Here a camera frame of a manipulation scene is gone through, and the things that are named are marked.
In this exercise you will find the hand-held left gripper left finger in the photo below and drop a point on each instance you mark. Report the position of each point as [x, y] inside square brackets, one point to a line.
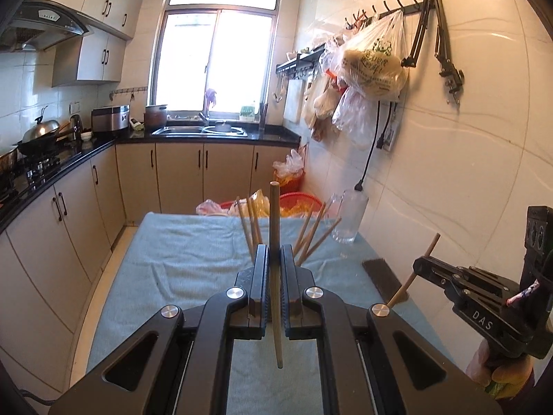
[260, 276]

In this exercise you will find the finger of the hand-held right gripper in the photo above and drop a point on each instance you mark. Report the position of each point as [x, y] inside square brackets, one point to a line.
[451, 288]
[438, 269]

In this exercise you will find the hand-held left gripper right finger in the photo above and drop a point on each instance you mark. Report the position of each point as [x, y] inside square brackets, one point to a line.
[288, 276]

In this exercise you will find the person's right hand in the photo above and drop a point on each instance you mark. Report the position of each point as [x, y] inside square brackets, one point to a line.
[505, 374]

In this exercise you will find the yellow plastic bags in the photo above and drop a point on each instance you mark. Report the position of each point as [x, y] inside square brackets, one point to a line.
[263, 205]

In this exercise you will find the red plastic basket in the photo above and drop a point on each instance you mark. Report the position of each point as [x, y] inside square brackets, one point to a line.
[302, 201]

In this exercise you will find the pink plastic bag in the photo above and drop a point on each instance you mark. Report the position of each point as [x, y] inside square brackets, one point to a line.
[211, 207]

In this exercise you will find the clear glass mug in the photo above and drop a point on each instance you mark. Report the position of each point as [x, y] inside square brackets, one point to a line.
[351, 218]

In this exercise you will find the row of beige cabinet doors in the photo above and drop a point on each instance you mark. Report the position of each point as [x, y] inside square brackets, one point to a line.
[181, 177]

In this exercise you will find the black kitchen countertop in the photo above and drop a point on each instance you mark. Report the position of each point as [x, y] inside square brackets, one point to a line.
[276, 136]

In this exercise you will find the white power strip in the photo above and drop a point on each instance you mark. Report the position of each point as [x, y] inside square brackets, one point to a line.
[391, 132]

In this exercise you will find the small steel pot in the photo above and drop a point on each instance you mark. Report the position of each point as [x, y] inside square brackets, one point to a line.
[223, 126]

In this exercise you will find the black knife holder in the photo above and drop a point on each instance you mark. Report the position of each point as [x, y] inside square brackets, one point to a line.
[263, 116]

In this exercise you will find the green and white packet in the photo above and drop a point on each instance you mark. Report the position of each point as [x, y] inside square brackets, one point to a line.
[247, 113]

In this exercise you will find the steel double sink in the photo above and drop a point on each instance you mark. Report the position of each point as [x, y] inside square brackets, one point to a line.
[181, 130]

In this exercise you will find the steel faucet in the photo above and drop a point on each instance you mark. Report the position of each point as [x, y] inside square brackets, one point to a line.
[203, 117]

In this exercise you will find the white cutting board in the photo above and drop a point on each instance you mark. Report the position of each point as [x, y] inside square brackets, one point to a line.
[293, 101]

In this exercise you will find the bundle of hanging plastic bags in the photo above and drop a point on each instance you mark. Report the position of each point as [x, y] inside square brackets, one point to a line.
[332, 103]

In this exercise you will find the purple hanging cloth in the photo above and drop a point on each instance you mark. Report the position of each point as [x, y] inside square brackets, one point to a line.
[211, 99]

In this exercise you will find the hanging ladle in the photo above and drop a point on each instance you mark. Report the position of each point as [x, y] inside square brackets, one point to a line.
[279, 90]

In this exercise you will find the brown pot with lid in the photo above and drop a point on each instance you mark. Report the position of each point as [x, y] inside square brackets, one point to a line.
[155, 116]

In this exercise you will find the white and green rag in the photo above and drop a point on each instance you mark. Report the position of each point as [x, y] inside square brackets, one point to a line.
[137, 124]

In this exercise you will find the silver and black rice cooker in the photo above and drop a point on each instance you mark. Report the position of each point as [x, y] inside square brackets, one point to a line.
[110, 119]

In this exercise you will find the small white bowl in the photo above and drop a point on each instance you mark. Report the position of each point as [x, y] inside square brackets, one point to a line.
[86, 135]

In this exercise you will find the kitchen window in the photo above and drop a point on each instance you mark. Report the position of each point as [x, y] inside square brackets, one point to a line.
[216, 52]

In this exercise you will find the steel kettle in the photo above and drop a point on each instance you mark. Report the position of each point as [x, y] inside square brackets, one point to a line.
[76, 129]

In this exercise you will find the black gas stove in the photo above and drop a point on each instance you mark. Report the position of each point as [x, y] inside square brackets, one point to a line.
[30, 173]

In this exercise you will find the black wok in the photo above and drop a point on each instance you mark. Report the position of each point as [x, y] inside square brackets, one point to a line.
[41, 145]

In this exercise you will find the steel wok lid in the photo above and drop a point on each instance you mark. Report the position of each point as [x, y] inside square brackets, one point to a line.
[41, 129]

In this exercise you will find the steel wok with food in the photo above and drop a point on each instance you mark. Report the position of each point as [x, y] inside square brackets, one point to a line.
[7, 160]

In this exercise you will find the grey range hood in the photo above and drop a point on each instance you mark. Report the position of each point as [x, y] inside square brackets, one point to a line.
[43, 26]

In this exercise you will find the black wall shelf rack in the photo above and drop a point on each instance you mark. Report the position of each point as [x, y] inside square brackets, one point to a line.
[302, 62]

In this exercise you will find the small wall hook strip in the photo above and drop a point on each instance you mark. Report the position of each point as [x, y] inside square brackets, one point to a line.
[129, 93]

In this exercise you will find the white wall socket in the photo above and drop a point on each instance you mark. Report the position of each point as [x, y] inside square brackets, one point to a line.
[75, 107]

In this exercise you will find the black wall hook rail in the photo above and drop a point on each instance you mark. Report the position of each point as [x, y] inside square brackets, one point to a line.
[389, 8]

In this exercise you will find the white upper wall cabinets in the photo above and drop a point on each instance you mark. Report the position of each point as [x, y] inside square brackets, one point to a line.
[103, 13]

